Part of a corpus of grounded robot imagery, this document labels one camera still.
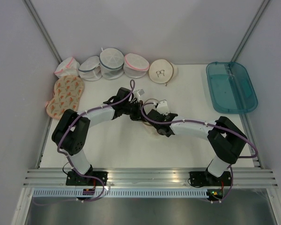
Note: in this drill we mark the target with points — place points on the beige round bag with glasses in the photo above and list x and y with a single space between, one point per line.
162 71

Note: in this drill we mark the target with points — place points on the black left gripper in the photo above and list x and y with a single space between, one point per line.
139 115

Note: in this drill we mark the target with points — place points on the beige round glasses laundry bag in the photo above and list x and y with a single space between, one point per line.
148 127

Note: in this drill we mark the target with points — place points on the white blue-trim mesh bag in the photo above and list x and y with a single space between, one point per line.
90 69

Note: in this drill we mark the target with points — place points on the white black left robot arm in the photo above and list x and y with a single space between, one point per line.
71 132

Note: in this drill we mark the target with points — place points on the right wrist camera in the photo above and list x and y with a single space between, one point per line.
162 107

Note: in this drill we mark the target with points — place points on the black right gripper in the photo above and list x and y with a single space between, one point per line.
166 115

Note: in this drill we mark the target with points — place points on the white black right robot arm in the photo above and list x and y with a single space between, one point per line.
225 138

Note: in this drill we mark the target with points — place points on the right aluminium corner post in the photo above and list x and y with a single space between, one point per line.
252 26

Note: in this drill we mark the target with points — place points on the white pink-zip mesh bag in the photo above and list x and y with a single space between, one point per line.
135 66

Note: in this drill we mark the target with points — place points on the aluminium corner post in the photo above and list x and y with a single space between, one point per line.
42 29
252 26

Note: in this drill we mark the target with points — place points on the teal transparent plastic bin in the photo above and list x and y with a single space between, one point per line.
230 88

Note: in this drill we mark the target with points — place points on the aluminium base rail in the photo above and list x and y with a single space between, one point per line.
150 177

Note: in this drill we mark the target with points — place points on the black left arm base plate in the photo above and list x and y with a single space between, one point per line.
73 179

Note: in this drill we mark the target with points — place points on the tall white blue-zip mesh bag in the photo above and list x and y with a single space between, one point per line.
111 63

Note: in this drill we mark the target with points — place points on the left aluminium corner post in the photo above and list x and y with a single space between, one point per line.
42 29

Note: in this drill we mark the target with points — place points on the white pink-trim mesh bag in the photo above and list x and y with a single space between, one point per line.
67 67

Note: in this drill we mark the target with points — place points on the floral peanut-shaped laundry bag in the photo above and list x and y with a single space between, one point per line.
66 95

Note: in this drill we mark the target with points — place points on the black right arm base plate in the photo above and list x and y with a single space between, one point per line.
201 179

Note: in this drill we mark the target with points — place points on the white slotted cable duct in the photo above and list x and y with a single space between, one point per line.
125 192

